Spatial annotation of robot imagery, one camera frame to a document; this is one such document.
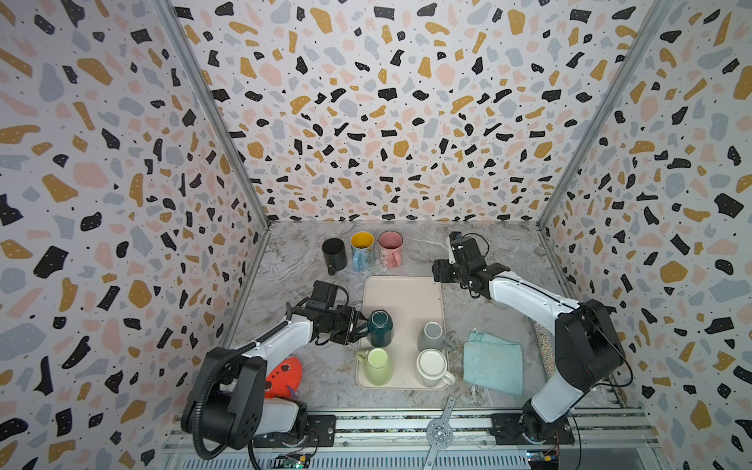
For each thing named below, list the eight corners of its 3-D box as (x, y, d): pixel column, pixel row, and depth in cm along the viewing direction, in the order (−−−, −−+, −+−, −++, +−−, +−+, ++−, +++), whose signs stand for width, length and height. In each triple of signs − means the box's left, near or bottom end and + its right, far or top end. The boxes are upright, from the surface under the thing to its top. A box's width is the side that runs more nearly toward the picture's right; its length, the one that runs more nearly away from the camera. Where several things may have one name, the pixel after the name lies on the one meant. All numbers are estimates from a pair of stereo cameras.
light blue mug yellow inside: (351, 277, 107) (348, 257, 98) (354, 251, 115) (352, 231, 106) (373, 277, 107) (372, 258, 98) (375, 251, 115) (373, 231, 106)
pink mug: (378, 276, 107) (377, 256, 99) (379, 250, 115) (378, 230, 107) (403, 277, 108) (404, 257, 99) (402, 251, 116) (403, 230, 107)
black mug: (323, 278, 107) (317, 262, 99) (327, 254, 114) (323, 237, 106) (345, 278, 107) (342, 262, 99) (348, 254, 114) (345, 237, 106)
